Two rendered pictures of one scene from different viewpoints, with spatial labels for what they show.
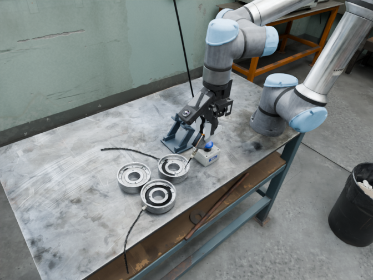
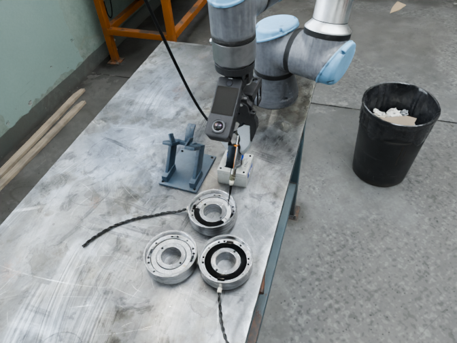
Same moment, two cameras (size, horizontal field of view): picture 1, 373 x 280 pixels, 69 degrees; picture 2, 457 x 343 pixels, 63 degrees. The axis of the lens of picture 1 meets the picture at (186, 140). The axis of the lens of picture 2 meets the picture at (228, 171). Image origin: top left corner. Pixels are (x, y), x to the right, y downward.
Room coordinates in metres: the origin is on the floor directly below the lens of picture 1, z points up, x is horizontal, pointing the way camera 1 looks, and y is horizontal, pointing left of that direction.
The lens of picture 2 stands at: (0.15, 0.22, 1.47)
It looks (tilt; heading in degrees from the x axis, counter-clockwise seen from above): 46 degrees down; 334
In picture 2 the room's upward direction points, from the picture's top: 4 degrees counter-clockwise
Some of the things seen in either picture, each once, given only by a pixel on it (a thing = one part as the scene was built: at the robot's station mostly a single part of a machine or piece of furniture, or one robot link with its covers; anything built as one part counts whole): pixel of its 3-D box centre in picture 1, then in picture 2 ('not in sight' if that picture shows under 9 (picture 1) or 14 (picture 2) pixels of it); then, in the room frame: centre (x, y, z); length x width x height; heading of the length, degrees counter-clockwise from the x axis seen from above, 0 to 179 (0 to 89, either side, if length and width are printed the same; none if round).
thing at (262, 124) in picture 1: (270, 115); (273, 79); (0.94, -0.34, 0.85); 0.15 x 0.15 x 0.10
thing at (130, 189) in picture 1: (134, 178); (171, 258); (0.57, 0.16, 0.82); 0.10 x 0.10 x 0.04
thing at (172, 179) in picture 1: (174, 169); (213, 213); (0.62, 0.03, 0.82); 0.10 x 0.10 x 0.04
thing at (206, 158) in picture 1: (207, 152); (237, 166); (0.71, -0.08, 0.82); 0.08 x 0.07 x 0.05; 133
